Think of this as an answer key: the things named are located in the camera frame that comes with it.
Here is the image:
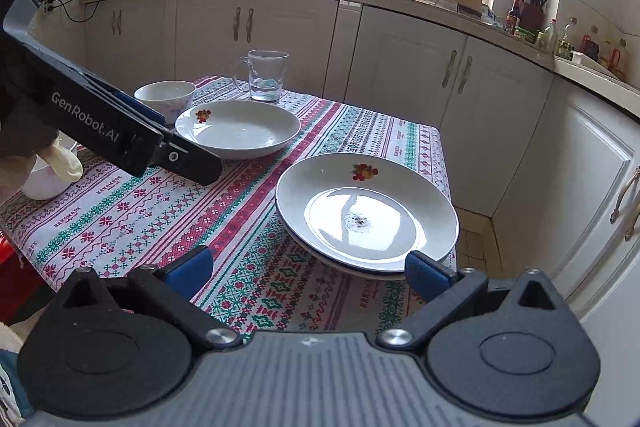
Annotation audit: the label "white bowl pink flowers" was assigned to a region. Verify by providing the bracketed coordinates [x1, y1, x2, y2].
[134, 80, 196, 126]

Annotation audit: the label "white deep plate with flower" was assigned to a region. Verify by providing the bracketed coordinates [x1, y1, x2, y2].
[175, 100, 300, 160]

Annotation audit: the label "left gloved hand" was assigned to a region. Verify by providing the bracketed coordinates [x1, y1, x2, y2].
[1, 105, 84, 204]

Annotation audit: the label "lower white plate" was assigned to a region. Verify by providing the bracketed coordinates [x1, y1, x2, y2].
[274, 198, 459, 282]

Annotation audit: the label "patterned tablecloth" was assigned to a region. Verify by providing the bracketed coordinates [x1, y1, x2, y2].
[1, 91, 449, 335]

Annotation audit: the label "clear glass mug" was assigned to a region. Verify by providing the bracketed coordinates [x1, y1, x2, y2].
[233, 50, 290, 103]

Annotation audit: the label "oil bottle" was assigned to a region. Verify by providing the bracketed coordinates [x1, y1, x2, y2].
[555, 16, 578, 61]

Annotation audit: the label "dark sauce bottle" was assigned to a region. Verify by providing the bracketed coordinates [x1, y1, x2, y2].
[504, 0, 522, 35]

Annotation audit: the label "knife block with knives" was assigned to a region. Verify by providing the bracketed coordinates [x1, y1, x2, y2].
[520, 0, 548, 34]

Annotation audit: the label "black power cable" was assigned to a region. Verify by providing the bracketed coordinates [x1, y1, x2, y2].
[44, 0, 147, 25]

